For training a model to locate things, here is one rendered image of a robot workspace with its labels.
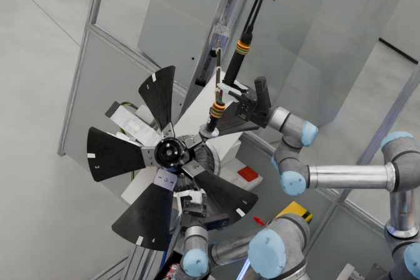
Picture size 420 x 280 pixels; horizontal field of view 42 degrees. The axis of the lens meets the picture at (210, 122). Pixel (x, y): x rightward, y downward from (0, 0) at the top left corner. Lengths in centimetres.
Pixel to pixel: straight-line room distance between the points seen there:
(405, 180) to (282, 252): 52
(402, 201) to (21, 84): 314
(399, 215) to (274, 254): 74
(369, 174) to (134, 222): 85
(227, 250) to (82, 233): 166
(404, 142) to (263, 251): 67
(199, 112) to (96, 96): 114
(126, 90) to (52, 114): 110
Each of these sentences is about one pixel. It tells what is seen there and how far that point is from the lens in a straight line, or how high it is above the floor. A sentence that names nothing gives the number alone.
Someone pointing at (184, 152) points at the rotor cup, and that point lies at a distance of 203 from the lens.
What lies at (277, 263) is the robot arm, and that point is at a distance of 150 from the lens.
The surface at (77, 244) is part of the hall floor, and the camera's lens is 329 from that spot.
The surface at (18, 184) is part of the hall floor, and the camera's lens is 356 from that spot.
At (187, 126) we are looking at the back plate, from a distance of 235.
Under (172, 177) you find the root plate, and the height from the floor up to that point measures 112.
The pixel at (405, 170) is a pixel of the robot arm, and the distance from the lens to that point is 183.
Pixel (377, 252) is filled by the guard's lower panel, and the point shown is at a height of 87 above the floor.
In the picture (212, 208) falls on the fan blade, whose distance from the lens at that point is 197.
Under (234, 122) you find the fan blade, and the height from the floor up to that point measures 138.
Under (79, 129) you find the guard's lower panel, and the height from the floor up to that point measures 30.
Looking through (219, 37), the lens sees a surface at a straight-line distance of 242.
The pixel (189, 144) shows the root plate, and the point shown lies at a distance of 208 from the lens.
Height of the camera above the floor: 243
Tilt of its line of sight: 32 degrees down
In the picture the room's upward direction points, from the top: 22 degrees clockwise
